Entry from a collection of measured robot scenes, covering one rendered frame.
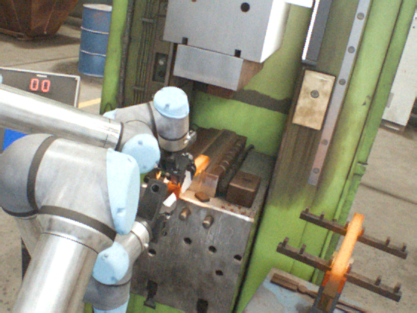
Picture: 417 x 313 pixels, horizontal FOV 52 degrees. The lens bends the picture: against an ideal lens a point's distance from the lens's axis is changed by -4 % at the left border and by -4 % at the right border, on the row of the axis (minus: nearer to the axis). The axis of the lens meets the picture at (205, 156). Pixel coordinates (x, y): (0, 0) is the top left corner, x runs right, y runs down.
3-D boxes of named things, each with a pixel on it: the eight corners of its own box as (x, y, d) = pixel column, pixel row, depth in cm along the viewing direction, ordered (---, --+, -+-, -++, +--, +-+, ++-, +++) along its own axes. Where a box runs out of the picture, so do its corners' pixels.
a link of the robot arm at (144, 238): (113, 223, 96) (147, 235, 94) (123, 215, 100) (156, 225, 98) (110, 251, 99) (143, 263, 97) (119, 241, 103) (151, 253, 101)
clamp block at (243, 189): (250, 209, 139) (255, 191, 136) (224, 200, 141) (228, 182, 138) (258, 193, 150) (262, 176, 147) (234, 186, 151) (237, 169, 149)
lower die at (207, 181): (214, 197, 141) (219, 174, 138) (156, 179, 146) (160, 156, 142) (243, 154, 179) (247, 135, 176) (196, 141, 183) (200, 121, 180)
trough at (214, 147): (203, 174, 140) (204, 169, 139) (188, 168, 141) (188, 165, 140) (234, 135, 177) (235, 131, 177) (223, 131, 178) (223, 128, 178)
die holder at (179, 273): (224, 327, 151) (254, 220, 133) (126, 291, 159) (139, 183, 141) (256, 246, 201) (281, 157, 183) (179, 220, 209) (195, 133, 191)
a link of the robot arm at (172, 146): (164, 115, 109) (195, 123, 107) (165, 127, 112) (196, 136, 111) (152, 136, 104) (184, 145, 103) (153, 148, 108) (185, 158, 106)
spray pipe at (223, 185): (224, 193, 140) (226, 185, 139) (216, 191, 141) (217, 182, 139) (247, 156, 171) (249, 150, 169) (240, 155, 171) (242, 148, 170)
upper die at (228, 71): (237, 91, 127) (243, 59, 124) (173, 74, 132) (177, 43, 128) (262, 68, 165) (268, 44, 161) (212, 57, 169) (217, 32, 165)
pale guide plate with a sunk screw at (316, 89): (319, 130, 136) (334, 77, 129) (291, 122, 138) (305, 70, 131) (320, 128, 138) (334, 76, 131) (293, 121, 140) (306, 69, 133)
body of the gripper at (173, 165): (155, 180, 117) (151, 152, 107) (167, 156, 122) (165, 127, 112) (182, 189, 115) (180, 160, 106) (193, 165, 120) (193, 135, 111)
